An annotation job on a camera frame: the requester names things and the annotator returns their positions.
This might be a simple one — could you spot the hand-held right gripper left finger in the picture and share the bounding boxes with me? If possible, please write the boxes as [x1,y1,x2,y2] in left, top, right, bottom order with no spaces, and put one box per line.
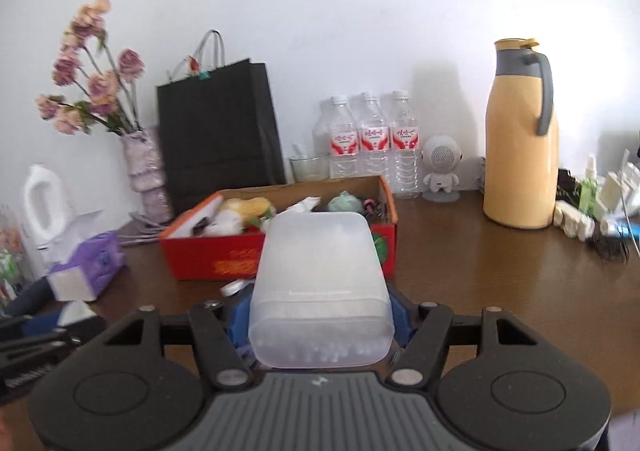
[102,292,257,389]

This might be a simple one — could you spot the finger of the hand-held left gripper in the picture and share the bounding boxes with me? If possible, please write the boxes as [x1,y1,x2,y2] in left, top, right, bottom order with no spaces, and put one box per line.
[0,312,71,357]

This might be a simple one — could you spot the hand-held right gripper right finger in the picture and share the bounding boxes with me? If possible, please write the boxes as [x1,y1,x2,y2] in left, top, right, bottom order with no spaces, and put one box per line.
[385,288,538,387]

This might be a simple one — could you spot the red cardboard box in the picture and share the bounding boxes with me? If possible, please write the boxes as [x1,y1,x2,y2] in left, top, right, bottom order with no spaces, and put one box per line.
[160,175,399,282]

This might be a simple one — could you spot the translucent white plastic box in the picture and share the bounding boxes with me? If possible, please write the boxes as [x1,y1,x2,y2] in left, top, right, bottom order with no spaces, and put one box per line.
[248,211,394,368]

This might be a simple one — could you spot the yellow and white plush sheep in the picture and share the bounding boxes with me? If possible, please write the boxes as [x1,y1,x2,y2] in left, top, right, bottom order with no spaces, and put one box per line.
[210,197,276,235]

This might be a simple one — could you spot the green plastic bag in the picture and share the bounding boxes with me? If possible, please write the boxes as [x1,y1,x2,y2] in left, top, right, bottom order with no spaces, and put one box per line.
[327,191,365,213]

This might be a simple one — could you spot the white plastic bag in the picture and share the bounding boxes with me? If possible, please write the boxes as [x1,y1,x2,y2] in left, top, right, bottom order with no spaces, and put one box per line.
[287,195,321,217]

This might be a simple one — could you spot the dark blue case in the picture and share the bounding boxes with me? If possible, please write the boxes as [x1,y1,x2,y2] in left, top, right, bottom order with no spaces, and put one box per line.
[0,276,56,317]

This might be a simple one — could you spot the colourful printed bag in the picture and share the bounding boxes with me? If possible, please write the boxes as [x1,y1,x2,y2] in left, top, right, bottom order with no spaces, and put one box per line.
[0,204,26,304]

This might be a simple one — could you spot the purple tissue pack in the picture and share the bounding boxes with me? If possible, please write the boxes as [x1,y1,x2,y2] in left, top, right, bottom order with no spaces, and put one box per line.
[45,210,127,302]

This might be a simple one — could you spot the white detergent jug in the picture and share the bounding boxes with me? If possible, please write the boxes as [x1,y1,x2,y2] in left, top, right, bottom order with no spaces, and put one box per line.
[22,164,76,262]

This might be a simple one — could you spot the white robot speaker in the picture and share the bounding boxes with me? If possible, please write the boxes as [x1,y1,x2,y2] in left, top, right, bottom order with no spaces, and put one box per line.
[419,134,463,202]

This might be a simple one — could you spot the glass cup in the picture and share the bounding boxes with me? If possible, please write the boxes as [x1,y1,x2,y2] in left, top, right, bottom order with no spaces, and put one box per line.
[289,156,323,183]

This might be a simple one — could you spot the clear water bottle red label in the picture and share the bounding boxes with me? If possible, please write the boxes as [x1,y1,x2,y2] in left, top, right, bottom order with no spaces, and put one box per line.
[357,92,392,177]
[327,95,361,179]
[390,90,421,199]

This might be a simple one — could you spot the purple stone vase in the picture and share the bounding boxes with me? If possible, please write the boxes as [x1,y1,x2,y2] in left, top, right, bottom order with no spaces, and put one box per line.
[120,128,173,224]

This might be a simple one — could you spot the white power strip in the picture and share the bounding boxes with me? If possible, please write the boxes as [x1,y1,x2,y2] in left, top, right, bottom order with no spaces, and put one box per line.
[552,200,596,242]

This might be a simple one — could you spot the black paper bag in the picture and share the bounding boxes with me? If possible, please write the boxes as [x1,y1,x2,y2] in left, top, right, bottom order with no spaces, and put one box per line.
[156,30,287,217]

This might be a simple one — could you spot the yellow thermos jug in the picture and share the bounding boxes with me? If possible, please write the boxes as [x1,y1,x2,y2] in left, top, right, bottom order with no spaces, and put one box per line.
[482,37,560,230]

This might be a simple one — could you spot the green spray bottle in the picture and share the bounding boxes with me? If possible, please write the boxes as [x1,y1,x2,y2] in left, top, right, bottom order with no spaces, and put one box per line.
[579,154,601,217]

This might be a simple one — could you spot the dried pink roses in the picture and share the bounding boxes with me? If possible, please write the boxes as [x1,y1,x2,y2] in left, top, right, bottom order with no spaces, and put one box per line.
[34,0,147,136]

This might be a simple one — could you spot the white charger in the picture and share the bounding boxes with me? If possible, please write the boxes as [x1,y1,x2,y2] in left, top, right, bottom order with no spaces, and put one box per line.
[600,164,640,217]

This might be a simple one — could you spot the black cable tangle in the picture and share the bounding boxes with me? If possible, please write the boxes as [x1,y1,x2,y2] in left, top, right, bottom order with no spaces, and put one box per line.
[590,226,632,264]

